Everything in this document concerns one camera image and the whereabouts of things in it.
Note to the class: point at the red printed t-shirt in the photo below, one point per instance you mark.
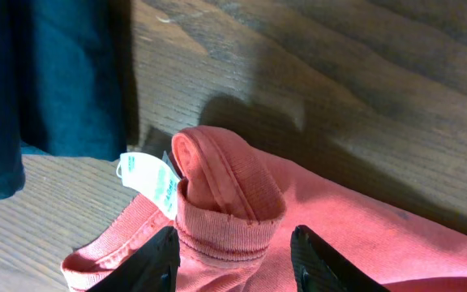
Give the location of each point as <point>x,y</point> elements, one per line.
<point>235,207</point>

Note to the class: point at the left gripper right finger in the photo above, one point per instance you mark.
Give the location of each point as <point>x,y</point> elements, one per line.
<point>319,267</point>

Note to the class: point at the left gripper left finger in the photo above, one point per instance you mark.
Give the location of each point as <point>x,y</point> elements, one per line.
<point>152,268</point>

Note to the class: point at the folded navy blue garment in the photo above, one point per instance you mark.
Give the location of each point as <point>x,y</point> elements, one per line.
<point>59,88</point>

